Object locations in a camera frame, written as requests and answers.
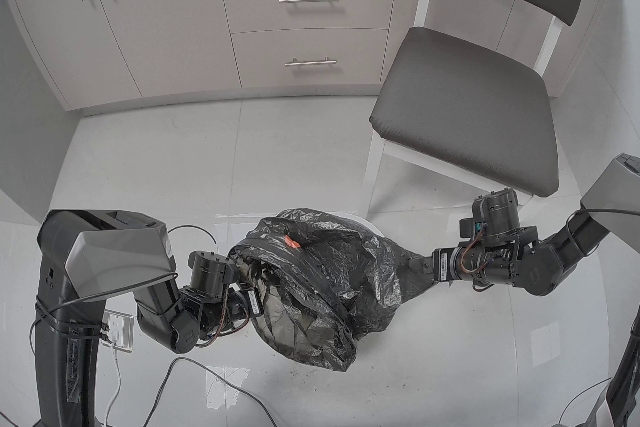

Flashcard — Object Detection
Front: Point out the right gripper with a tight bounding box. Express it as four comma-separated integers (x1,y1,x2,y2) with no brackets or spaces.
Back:
407,246,476,286

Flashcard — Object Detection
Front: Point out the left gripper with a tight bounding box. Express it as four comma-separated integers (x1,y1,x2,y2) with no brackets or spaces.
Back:
234,284,267,322

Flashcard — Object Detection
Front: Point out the black plastic bag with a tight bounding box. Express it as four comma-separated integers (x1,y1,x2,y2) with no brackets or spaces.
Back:
227,208,436,372

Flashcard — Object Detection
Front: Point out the white trash bin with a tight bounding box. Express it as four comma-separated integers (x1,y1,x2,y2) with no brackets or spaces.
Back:
336,213,385,240

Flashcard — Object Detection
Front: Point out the dark grey padded chair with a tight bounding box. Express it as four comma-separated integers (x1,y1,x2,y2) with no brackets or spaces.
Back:
361,0,586,216

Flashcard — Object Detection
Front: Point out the beige cabinet with drawers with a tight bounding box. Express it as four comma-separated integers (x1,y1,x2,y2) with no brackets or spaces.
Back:
0,0,621,116

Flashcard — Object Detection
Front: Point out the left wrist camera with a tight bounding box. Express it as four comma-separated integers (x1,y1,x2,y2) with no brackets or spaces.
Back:
226,258,246,286

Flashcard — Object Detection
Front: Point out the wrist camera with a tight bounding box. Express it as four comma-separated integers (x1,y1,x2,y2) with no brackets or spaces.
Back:
459,214,486,242
226,258,246,286

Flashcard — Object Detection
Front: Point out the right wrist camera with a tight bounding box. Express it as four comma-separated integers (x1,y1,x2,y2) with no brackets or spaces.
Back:
459,214,486,242

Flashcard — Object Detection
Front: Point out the white power cable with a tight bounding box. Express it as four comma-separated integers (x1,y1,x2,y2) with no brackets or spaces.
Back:
102,327,123,427

